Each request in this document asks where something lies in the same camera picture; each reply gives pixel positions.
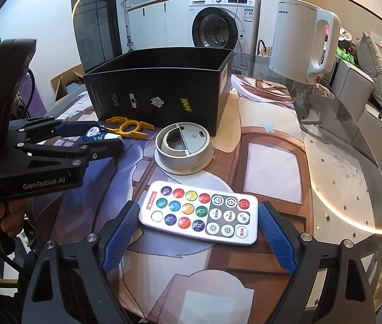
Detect blue eye drop bottle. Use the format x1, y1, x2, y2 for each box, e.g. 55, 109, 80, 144
81, 127, 122, 142

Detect white colourful button remote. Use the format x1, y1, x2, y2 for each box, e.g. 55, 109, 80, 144
139, 180, 258, 246

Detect left hand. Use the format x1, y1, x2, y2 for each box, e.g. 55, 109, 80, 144
0, 199, 28, 237

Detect purple rolled mat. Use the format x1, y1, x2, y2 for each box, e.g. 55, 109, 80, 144
19, 73, 46, 118

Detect brown cardboard box on floor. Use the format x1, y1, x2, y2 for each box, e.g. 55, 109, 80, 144
51, 64, 85, 102

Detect black open cardboard box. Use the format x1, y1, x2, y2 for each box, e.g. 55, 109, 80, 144
84, 47, 233, 136

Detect upright mop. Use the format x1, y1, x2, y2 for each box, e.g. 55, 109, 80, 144
121, 0, 133, 52

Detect black glass door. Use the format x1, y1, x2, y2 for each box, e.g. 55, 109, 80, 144
71, 0, 122, 72

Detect grey sofa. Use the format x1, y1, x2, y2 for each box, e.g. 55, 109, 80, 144
330, 60, 382, 173

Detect white front-load washing machine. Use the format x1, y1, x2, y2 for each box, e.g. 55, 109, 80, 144
189, 0, 261, 54

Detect woven wicker basket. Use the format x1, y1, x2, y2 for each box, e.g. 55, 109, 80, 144
257, 39, 272, 57

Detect white electric kettle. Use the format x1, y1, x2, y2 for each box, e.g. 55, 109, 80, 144
269, 0, 340, 85

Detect grey white pillow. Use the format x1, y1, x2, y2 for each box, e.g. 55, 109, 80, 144
356, 32, 382, 107

